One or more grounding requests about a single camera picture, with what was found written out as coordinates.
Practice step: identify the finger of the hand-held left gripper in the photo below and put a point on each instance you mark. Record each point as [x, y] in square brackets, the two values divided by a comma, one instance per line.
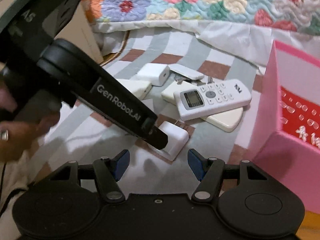
[157, 137]

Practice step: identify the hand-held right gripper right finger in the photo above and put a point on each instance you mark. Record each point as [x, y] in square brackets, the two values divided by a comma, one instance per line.
[195, 163]

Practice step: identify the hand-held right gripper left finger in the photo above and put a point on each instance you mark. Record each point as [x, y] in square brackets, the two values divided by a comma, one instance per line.
[122, 163]

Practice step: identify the white rounded power adapter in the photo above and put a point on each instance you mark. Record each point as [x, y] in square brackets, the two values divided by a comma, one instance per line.
[176, 136]

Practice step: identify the cream remote control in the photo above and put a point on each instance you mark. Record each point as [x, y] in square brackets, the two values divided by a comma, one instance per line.
[225, 123]

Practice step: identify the white boxy charger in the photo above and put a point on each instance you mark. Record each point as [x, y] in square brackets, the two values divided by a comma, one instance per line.
[132, 87]

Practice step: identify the white charger with prongs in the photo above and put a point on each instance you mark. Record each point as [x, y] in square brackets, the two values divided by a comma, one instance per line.
[150, 73]

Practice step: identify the white remote with display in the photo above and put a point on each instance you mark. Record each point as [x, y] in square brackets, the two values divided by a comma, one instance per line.
[225, 97]

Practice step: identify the pink box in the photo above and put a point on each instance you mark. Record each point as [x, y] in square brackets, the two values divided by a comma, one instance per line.
[270, 130]

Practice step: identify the person's left hand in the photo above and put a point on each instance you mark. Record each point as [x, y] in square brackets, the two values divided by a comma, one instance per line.
[22, 140]

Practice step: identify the beige furniture panel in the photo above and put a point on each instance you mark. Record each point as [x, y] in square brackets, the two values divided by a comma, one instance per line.
[82, 35]

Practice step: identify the checkered blanket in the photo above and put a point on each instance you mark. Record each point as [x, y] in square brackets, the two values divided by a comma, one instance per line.
[212, 140]

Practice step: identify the metal keys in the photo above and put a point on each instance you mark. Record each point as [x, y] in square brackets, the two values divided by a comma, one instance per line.
[181, 80]

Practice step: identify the white flat card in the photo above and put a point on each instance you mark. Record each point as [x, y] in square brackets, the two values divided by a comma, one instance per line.
[186, 71]

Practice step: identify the floral quilt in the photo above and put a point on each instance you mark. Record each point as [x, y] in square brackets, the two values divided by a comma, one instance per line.
[200, 0]

